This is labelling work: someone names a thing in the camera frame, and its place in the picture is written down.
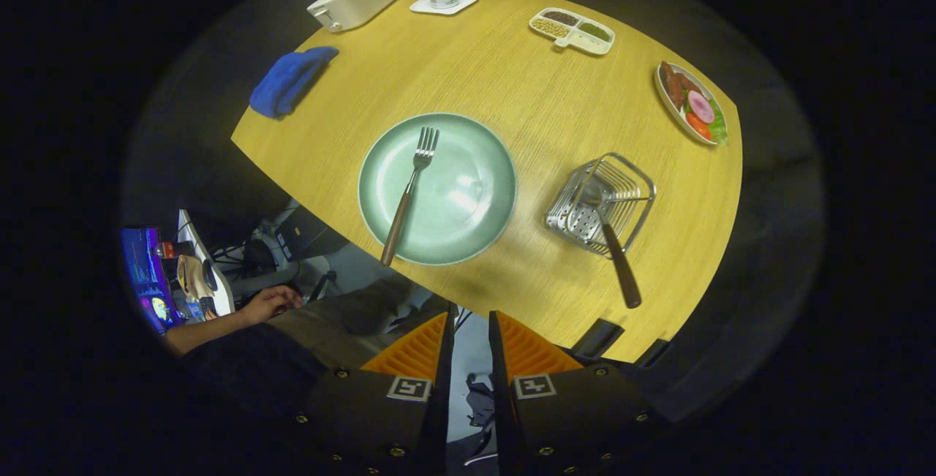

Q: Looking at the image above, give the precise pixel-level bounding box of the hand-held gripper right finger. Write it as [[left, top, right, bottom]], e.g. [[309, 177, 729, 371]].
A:
[[488, 310, 670, 476]]

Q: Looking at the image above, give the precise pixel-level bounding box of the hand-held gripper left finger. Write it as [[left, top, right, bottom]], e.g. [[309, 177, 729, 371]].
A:
[[292, 308, 456, 476]]

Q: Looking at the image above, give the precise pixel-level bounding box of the wooden handled metal spoon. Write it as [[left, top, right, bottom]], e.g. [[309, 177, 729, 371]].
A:
[[581, 182, 643, 309]]

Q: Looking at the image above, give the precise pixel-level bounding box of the wooden handled metal fork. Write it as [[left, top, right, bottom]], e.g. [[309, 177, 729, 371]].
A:
[[380, 126, 440, 267]]

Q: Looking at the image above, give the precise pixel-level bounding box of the green round plate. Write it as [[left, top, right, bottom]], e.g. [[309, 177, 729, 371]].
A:
[[358, 112, 518, 266]]

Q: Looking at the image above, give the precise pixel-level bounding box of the white laptop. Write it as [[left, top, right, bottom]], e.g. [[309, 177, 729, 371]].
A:
[[178, 209, 236, 316]]

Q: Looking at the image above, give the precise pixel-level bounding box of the tan object on laptop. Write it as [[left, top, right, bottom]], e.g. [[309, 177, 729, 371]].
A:
[[177, 254, 214, 302]]

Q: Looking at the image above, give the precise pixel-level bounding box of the blue lit screen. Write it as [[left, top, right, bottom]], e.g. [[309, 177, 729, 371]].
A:
[[121, 226, 180, 334]]

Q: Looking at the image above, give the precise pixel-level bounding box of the blue folded cloth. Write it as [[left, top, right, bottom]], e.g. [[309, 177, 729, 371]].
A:
[[249, 46, 340, 120]]

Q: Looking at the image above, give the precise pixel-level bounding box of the white plate of food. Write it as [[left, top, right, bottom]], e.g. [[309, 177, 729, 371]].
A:
[[654, 61, 729, 146]]

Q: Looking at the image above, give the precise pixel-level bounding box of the white divided condiment dish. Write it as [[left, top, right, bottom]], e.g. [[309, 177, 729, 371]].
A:
[[529, 7, 616, 56]]

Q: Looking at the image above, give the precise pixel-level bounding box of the white toaster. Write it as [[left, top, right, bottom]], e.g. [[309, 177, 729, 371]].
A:
[[306, 0, 401, 33]]

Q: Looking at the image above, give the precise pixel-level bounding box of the black table bracket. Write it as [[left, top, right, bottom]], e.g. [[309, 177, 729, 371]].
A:
[[570, 318, 624, 360], [636, 339, 671, 369]]

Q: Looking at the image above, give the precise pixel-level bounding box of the metal wire basket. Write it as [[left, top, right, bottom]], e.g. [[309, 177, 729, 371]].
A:
[[545, 153, 657, 257]]

